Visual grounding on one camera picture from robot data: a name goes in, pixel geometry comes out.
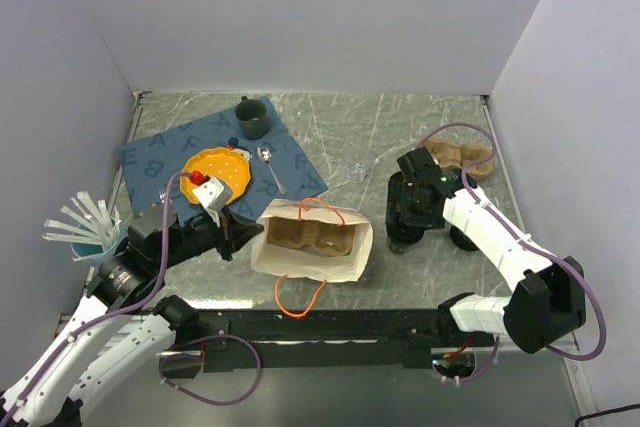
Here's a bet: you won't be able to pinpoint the blue alphabet placemat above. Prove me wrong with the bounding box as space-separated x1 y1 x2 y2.
119 97 327 220

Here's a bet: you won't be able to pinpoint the dark takeout cup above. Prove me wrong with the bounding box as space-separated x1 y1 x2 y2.
388 241 414 255

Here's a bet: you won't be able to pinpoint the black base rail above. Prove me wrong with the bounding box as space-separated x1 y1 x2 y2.
149 304 501 373

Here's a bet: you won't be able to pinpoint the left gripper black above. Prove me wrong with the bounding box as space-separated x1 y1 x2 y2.
155 202 264 269

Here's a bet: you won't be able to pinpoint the brown pulp cup carrier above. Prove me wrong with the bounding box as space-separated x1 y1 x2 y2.
267 217 355 257

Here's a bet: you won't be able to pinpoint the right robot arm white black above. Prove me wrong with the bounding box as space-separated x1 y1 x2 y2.
385 147 586 354

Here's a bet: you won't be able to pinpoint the silver spoon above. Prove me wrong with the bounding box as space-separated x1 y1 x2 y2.
256 146 287 194

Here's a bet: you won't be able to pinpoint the yellow dotted plate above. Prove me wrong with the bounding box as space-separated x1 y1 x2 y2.
183 147 251 205

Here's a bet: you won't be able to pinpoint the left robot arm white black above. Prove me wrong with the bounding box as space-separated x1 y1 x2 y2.
1 204 264 426

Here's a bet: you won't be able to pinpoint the cream paper bag orange handles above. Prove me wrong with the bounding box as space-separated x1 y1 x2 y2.
251 197 374 319

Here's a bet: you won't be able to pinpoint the black cup lid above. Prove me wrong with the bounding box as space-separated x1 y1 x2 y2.
386 224 424 246
449 226 478 252

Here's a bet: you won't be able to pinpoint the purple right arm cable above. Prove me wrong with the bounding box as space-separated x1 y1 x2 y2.
417 122 609 361

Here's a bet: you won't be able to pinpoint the dark green mug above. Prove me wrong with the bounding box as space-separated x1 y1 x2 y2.
234 96 269 140

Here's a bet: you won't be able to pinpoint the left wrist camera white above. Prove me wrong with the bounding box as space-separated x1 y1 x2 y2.
192 177 233 227

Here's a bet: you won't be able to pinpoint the clear plastic cup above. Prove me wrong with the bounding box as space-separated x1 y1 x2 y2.
346 162 369 183

